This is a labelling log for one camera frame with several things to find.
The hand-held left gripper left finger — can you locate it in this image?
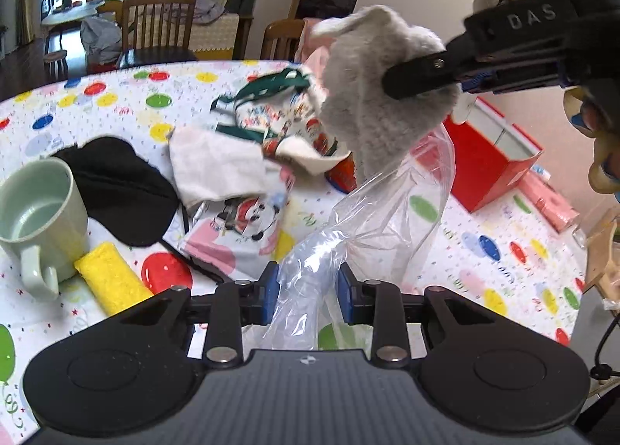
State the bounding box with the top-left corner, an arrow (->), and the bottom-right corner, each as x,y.
119,262 -> 281,369

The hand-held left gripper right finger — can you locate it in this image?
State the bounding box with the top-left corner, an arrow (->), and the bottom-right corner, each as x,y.
338,262 -> 496,369

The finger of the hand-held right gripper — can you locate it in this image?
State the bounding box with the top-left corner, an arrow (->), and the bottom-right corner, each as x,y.
459,64 -> 563,94
382,49 -> 468,100

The grey plush toy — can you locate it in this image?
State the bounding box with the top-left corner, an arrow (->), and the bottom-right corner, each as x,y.
310,4 -> 461,184

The clear plastic bag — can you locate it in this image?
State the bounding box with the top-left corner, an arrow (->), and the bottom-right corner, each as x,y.
264,123 -> 458,351

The red cardboard box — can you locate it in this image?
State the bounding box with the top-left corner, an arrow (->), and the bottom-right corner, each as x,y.
442,96 -> 544,213

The person's right hand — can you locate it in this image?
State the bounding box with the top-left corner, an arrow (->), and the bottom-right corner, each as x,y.
563,86 -> 620,195

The panda print cloth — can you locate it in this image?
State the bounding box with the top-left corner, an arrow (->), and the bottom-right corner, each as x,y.
177,167 -> 291,288

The pink cloth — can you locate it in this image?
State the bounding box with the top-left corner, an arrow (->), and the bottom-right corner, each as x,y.
294,18 -> 342,75

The pink paper roll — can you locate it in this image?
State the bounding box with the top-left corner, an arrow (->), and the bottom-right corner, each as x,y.
517,170 -> 580,234

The white towel cloth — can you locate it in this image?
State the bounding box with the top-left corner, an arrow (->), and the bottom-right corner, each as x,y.
169,126 -> 269,208

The yellow sponge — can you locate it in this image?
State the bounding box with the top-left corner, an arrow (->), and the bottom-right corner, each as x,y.
74,242 -> 155,317

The black eye mask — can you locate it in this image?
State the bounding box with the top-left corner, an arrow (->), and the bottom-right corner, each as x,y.
51,135 -> 181,247

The sofa with cream cover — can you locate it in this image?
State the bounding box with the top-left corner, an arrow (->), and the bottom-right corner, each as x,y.
127,0 -> 255,60

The light wooden rack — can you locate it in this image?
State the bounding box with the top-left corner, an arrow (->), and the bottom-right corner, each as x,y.
585,210 -> 620,313

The lilac cloth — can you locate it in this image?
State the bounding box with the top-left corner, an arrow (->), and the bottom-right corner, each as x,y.
193,0 -> 228,27

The pale green mug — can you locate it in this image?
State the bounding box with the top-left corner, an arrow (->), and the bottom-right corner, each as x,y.
0,157 -> 90,303

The polka dot tablecloth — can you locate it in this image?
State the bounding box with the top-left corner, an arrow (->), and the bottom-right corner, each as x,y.
0,59 -> 588,445

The wooden chair with dark seat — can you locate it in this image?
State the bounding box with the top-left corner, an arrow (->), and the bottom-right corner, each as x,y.
117,0 -> 198,69

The white plastic sack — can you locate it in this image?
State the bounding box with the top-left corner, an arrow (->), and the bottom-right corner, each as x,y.
80,18 -> 123,64

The small wooden stool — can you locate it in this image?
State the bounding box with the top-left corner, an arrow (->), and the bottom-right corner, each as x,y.
43,50 -> 69,82

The round wooden table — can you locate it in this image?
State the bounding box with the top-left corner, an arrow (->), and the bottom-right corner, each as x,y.
41,0 -> 106,32

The black cable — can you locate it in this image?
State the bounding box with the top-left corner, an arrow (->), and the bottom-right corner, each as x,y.
592,302 -> 620,380

